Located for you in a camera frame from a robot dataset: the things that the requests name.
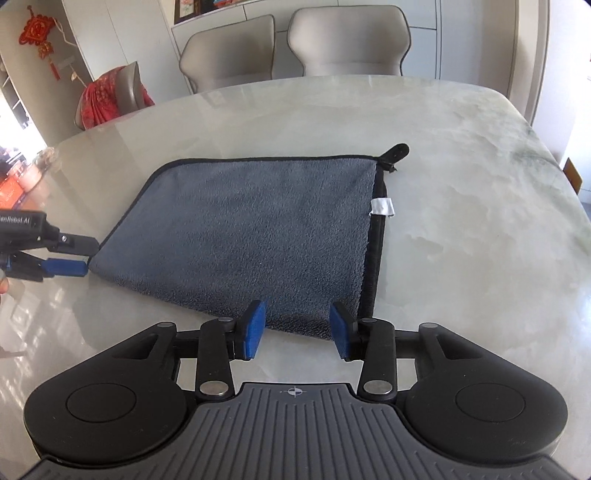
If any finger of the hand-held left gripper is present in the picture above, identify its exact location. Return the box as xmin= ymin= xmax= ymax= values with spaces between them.
xmin=0 ymin=251 xmax=89 ymax=283
xmin=45 ymin=233 xmax=100 ymax=256

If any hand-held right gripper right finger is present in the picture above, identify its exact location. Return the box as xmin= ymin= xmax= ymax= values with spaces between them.
xmin=329 ymin=301 xmax=463 ymax=401

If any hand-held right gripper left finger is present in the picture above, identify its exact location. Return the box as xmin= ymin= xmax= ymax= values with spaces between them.
xmin=111 ymin=298 xmax=270 ymax=400

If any blue and grey towel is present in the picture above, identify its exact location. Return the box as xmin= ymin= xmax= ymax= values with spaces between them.
xmin=87 ymin=143 xmax=411 ymax=342

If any clear plastic packet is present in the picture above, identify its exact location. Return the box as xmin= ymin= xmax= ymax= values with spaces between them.
xmin=33 ymin=147 xmax=57 ymax=171

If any chair with red cloth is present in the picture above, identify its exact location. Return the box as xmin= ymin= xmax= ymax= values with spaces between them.
xmin=73 ymin=65 xmax=156 ymax=131

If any grey chair under red cloth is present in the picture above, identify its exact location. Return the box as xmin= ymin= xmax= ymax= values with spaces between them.
xmin=112 ymin=60 xmax=145 ymax=114

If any dried branch decoration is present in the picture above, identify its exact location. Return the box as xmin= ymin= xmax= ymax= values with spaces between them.
xmin=56 ymin=18 xmax=92 ymax=90

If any grey upholstered dining chair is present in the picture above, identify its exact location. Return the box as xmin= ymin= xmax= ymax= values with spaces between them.
xmin=287 ymin=5 xmax=412 ymax=77
xmin=178 ymin=14 xmax=277 ymax=93

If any open cardboard box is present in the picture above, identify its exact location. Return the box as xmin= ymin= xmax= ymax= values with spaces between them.
xmin=562 ymin=157 xmax=583 ymax=195

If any red knot wall hanging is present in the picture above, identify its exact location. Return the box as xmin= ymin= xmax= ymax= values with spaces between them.
xmin=18 ymin=5 xmax=62 ymax=81

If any framed wall picture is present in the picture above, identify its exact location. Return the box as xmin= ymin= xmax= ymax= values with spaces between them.
xmin=172 ymin=0 xmax=260 ymax=25

